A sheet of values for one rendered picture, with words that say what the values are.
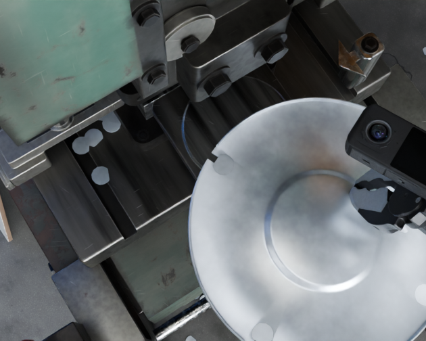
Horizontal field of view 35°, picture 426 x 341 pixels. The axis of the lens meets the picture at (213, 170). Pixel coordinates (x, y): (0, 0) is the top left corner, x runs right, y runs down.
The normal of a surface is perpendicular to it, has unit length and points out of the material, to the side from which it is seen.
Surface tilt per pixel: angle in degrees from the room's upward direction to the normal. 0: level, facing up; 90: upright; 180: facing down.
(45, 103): 90
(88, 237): 0
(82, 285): 0
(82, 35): 90
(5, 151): 0
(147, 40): 90
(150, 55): 90
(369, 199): 67
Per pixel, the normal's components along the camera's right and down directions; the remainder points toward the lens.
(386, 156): -0.08, -0.29
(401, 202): -0.78, -0.56
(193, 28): 0.54, 0.82
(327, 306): 0.12, -0.21
